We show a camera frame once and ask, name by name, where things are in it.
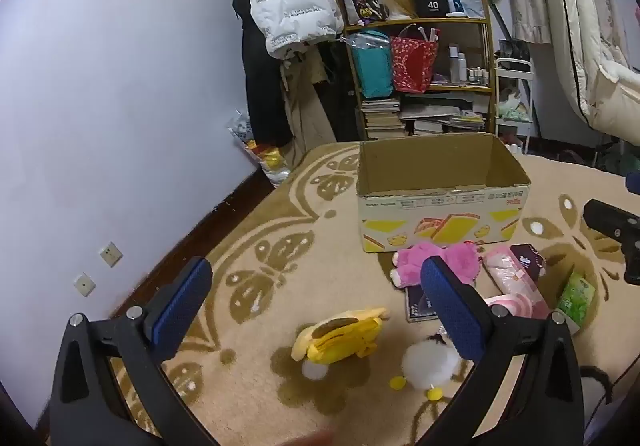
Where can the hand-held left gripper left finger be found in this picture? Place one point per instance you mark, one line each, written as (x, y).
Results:
(182, 311)

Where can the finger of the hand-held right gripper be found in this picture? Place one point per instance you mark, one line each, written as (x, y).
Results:
(633, 183)
(610, 218)

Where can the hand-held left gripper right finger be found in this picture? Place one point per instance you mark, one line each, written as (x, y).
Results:
(450, 311)

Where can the white fluffy plush toy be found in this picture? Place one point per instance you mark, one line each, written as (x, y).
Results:
(425, 363)

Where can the pink plush toy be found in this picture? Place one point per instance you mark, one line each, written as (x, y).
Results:
(460, 253)

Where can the pink and white soft packet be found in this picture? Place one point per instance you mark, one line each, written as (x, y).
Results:
(505, 271)

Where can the pink swirl roll plush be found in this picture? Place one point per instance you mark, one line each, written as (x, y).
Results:
(520, 306)

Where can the printed cardboard box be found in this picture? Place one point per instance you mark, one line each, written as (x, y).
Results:
(440, 221)

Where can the yellow plush toy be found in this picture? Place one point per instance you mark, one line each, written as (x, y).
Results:
(340, 333)

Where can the pale green soft items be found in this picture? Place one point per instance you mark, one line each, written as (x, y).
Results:
(512, 108)

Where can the dark notebook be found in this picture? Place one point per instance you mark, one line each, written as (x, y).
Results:
(417, 306)

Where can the green packet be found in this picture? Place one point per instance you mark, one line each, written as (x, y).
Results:
(575, 298)

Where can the dark hexagon box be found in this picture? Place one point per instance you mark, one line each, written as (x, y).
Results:
(531, 262)

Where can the beige patterned rug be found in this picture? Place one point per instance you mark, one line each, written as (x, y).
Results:
(300, 206)

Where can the white trolley cart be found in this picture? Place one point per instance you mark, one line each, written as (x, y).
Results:
(512, 63)

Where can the clear bag of toys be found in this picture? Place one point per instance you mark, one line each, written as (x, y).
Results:
(272, 161)

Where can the black item on cart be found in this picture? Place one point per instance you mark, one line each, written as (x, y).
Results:
(514, 50)

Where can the row of small bottles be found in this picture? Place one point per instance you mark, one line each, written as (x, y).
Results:
(478, 75)

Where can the pile of magazines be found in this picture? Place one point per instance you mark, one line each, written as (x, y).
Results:
(445, 118)

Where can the stack of books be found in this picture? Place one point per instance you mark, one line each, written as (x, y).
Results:
(382, 118)

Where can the short white bottle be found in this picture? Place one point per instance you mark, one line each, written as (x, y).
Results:
(462, 68)

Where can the tall white bottle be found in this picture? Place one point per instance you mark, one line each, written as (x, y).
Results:
(453, 63)

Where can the purple small item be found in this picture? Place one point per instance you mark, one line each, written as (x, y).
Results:
(440, 78)

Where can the beige coat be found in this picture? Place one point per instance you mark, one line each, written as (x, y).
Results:
(310, 116)

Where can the black coat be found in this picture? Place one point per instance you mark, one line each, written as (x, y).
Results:
(260, 91)

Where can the red patterned bag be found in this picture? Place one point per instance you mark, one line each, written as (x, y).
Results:
(412, 66)

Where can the teal bag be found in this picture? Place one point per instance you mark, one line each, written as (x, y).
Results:
(372, 71)

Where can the wooden shelf unit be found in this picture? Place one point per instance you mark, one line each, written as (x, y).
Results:
(415, 23)

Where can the black square box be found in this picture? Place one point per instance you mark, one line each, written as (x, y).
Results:
(430, 1)

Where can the wall socket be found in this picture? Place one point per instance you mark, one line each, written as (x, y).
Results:
(84, 284)
(110, 254)

